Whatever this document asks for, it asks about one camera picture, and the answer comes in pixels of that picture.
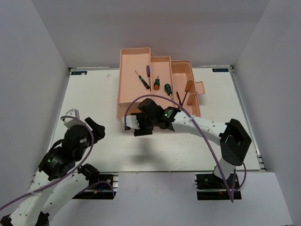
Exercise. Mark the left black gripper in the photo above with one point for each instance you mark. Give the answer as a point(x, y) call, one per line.
point(99, 130)

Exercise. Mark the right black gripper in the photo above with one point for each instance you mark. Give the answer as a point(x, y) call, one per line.
point(140, 132)

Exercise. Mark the large brown hex key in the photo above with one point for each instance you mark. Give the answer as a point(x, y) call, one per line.
point(179, 99)

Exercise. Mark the green orange screwdriver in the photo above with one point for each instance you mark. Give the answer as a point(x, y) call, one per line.
point(156, 83)

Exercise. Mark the green stubby screwdriver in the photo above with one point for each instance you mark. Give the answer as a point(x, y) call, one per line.
point(168, 90)

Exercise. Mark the pink plastic toolbox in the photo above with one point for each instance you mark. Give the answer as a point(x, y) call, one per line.
point(164, 79)

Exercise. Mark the small brown hex key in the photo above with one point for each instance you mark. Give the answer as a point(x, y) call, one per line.
point(182, 101)

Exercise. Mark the blue handled screwdriver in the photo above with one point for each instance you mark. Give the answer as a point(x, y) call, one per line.
point(148, 70)

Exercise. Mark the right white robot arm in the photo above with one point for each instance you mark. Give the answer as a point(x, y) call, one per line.
point(231, 137)

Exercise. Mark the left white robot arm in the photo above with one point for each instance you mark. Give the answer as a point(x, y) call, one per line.
point(54, 167)

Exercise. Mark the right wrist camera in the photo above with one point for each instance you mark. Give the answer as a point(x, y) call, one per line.
point(146, 106)

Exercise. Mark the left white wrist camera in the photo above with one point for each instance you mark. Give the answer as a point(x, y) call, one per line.
point(69, 119)

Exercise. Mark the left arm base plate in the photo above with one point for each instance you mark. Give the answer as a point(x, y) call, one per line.
point(103, 187)

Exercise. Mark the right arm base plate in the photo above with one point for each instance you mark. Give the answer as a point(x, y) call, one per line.
point(214, 189)

